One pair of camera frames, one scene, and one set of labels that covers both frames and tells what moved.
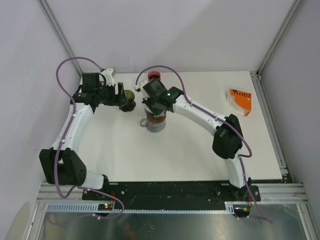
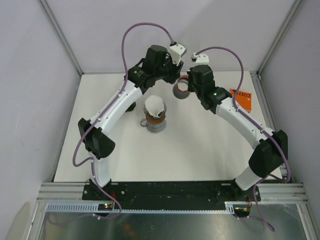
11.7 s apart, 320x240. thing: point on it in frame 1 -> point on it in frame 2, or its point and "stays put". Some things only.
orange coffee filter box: [240, 101] stays put
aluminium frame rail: [275, 192] stays put
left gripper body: [107, 94] -> [169, 71]
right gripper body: [152, 103] -> [192, 87]
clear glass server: [153, 127] stays put
